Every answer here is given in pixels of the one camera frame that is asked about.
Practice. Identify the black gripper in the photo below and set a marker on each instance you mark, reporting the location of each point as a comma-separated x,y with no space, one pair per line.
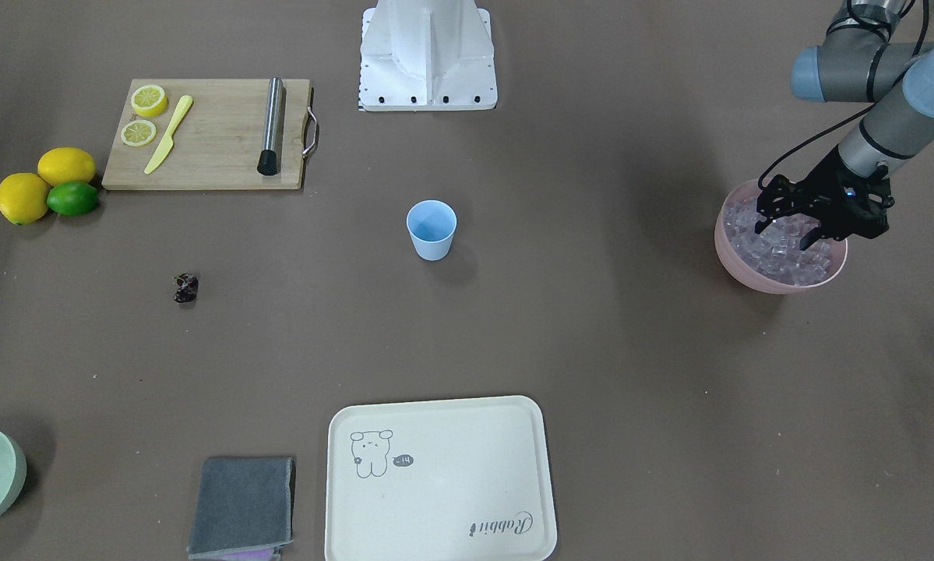
823,184

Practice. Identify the dark cherries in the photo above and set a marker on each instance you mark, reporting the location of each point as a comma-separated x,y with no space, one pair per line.
187,287

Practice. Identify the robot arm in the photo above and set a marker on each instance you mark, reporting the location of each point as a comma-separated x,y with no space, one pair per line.
857,62

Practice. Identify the clear ice cubes pile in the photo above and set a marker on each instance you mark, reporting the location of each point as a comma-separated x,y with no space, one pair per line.
774,254

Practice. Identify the light blue plastic cup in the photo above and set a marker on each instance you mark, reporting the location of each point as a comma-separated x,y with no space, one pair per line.
432,226

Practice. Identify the pink bowl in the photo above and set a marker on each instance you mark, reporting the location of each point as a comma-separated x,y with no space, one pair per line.
735,267

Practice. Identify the cream rabbit tray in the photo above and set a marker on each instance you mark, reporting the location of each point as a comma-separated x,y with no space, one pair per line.
450,479

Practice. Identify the steel muddler black tip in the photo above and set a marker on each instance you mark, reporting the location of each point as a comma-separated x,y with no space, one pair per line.
269,156

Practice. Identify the wooden cutting board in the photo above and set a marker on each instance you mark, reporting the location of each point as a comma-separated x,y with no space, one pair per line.
218,143

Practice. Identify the grey folded cloth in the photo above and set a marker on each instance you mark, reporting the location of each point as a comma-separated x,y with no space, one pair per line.
243,508

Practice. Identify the yellow plastic knife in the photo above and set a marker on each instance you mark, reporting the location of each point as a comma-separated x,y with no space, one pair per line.
166,143

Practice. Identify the lemon half slice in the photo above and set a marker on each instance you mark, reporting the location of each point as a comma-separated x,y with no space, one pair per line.
149,100
138,133

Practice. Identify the green lime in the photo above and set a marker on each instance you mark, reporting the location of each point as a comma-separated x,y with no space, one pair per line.
73,198

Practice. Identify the whole yellow lemon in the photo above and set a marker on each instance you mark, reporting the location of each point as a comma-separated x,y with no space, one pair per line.
23,198
66,164

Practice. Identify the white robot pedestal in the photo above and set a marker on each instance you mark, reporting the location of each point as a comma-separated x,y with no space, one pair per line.
427,56

